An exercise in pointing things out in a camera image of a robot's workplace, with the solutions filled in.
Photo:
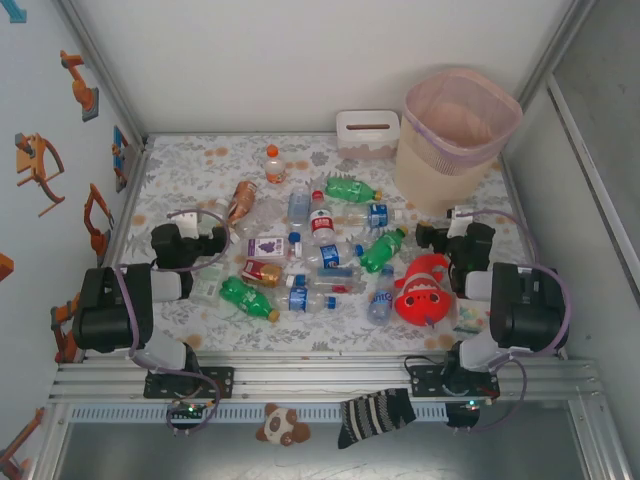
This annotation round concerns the orange snack packet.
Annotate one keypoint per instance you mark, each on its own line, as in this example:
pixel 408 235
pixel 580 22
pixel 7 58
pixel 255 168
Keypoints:
pixel 244 197

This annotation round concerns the clear bottle white green label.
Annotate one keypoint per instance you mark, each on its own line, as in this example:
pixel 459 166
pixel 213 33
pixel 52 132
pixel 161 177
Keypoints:
pixel 207 287

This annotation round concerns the beige mesh waste bin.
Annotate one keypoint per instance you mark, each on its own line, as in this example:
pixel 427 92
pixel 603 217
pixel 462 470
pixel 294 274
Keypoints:
pixel 425 185

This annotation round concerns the green plastic soda bottle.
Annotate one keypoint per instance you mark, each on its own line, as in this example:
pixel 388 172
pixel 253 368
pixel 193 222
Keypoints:
pixel 350 189
pixel 245 295
pixel 380 250

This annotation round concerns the purple grape label bottle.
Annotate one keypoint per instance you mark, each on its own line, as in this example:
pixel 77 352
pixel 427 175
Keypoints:
pixel 267 247

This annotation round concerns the red yellow label bottle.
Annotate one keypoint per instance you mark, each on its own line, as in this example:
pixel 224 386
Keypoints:
pixel 260 272

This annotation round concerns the blue label bottle white cap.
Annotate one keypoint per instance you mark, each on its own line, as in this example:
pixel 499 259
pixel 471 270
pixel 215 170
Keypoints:
pixel 378 216

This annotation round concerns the large crushed clear bottle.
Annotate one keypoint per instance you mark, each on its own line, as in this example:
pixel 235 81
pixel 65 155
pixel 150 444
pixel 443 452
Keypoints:
pixel 265 212

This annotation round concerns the clear bottle light blue print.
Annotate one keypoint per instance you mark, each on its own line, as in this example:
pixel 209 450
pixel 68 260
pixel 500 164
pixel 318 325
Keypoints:
pixel 380 300

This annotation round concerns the small orange juice bottle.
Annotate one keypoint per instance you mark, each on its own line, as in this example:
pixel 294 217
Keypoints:
pixel 275 170

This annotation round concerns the clear bottle red label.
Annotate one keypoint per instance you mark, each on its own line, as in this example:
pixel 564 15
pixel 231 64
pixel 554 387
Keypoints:
pixel 321 222

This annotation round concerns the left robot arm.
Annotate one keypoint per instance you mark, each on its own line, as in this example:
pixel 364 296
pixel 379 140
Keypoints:
pixel 100 310

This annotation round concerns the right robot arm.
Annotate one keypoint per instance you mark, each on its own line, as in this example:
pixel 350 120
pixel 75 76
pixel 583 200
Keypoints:
pixel 525 310

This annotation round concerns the red plush fish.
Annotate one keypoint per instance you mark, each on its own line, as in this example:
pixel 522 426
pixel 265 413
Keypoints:
pixel 425 300

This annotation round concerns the floral table cloth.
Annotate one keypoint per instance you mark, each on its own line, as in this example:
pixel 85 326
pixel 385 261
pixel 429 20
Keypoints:
pixel 200 165

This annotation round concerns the clear bag colourful pieces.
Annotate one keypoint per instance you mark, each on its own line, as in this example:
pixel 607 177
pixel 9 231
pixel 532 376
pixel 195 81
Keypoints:
pixel 470 320

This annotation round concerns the clear bottle pale blue label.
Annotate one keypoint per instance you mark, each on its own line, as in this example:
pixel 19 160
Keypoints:
pixel 298 205

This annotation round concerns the clear bottle dark blue label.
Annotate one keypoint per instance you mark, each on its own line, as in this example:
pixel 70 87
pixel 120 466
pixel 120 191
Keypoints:
pixel 330 256

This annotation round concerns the crushed clear bottle blue cap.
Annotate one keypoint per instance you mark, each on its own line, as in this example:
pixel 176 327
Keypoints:
pixel 335 282

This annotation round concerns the white tissue box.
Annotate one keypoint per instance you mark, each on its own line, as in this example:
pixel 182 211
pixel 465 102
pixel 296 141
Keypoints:
pixel 367 145

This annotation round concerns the black white striped sock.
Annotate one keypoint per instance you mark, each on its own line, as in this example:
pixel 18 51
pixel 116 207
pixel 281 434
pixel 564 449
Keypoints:
pixel 370 415

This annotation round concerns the brown white panda plush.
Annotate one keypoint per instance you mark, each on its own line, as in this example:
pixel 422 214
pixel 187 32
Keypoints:
pixel 280 425

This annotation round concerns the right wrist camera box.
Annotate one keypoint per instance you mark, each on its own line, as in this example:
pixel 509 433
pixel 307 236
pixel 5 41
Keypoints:
pixel 457 227

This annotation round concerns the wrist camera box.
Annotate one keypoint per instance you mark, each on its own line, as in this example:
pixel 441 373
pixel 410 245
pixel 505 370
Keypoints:
pixel 190 222
pixel 457 227

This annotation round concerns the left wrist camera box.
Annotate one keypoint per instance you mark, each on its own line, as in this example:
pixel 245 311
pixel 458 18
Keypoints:
pixel 190 222

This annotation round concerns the aluminium front rail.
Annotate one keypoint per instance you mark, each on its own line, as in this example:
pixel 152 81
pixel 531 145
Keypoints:
pixel 320 380

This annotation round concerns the left aluminium frame post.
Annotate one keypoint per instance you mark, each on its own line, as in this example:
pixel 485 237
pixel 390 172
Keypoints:
pixel 100 65

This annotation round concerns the aluminium frame post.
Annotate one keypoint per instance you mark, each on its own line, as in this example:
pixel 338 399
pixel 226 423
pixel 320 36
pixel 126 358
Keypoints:
pixel 100 65
pixel 555 55

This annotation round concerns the right aluminium frame post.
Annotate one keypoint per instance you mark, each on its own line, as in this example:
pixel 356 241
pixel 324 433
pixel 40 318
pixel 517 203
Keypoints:
pixel 555 55

